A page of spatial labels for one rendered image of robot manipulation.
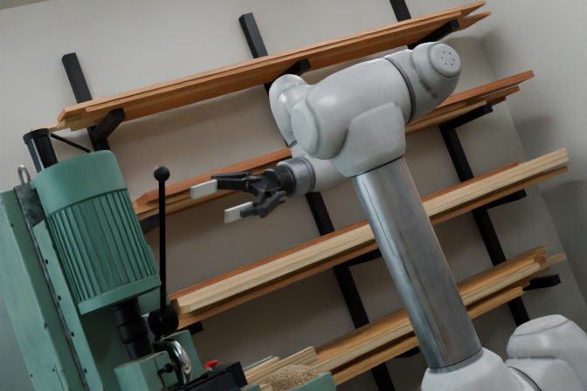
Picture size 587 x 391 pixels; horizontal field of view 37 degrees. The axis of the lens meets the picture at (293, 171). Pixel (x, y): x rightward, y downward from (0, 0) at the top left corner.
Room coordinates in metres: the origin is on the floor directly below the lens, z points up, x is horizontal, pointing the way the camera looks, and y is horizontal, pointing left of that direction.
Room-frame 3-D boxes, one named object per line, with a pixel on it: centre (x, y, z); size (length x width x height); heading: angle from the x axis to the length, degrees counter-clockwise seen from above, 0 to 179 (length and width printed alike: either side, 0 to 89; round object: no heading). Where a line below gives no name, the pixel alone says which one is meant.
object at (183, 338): (2.09, 0.42, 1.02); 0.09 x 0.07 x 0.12; 127
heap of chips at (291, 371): (1.94, 0.17, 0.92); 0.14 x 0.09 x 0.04; 37
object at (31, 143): (1.96, 0.52, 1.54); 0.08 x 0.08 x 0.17; 37
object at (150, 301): (2.11, 0.44, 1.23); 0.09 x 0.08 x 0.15; 37
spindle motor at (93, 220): (1.85, 0.43, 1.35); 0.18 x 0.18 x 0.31
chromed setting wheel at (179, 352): (2.03, 0.41, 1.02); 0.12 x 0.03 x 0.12; 37
